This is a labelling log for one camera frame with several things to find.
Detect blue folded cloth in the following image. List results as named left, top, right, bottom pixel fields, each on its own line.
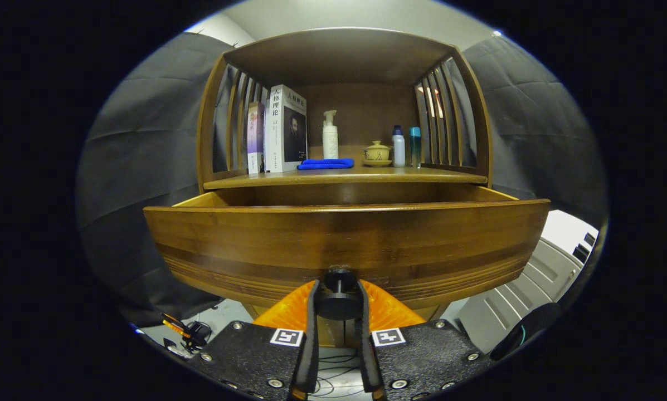
left=298, top=158, right=355, bottom=170

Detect black floor cables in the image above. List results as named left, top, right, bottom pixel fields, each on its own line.
left=311, top=348, right=367, bottom=399

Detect brown wooden drawer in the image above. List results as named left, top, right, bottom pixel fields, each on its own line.
left=143, top=184, right=551, bottom=312

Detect purple book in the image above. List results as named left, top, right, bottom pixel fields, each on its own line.
left=247, top=101, right=266, bottom=174

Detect orange and black tool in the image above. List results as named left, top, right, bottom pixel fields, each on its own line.
left=160, top=312, right=214, bottom=354

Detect white pump bottle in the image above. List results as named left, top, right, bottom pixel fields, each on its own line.
left=322, top=110, right=339, bottom=160

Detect wooden countertop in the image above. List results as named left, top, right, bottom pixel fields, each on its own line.
left=203, top=164, right=488, bottom=190

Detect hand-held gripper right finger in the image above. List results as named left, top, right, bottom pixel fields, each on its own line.
left=357, top=278, right=495, bottom=401

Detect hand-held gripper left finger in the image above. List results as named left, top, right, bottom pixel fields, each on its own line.
left=199, top=278, right=320, bottom=401

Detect grey white-topped drawer unit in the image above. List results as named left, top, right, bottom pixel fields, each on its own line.
left=457, top=209, right=600, bottom=355

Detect yellow lidded teacup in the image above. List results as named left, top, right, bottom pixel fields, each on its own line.
left=365, top=140, right=391, bottom=162

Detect black drawer knob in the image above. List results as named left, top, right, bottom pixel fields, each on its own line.
left=314, top=266, right=364, bottom=321

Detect brown wooden cabinet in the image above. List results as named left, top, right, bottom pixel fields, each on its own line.
left=197, top=27, right=493, bottom=346

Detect white bottle with blue cap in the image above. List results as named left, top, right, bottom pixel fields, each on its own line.
left=392, top=125, right=406, bottom=168

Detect white book with portrait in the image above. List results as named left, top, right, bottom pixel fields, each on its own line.
left=264, top=85, right=308, bottom=173

